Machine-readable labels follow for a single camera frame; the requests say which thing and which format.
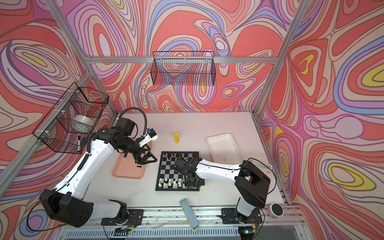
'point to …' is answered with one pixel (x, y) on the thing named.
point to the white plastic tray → (224, 150)
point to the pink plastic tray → (128, 168)
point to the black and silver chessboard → (169, 178)
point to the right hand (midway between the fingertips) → (195, 188)
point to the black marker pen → (79, 143)
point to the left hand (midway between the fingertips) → (153, 152)
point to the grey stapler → (190, 218)
